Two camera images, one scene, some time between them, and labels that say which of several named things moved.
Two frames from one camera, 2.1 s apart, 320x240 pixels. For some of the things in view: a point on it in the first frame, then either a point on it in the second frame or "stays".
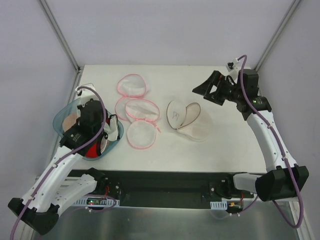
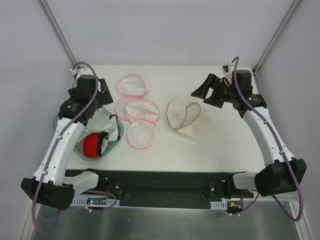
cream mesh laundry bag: (195, 121) stays
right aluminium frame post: (293, 7) stays
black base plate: (165, 189) stays
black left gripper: (106, 128) to (104, 92)
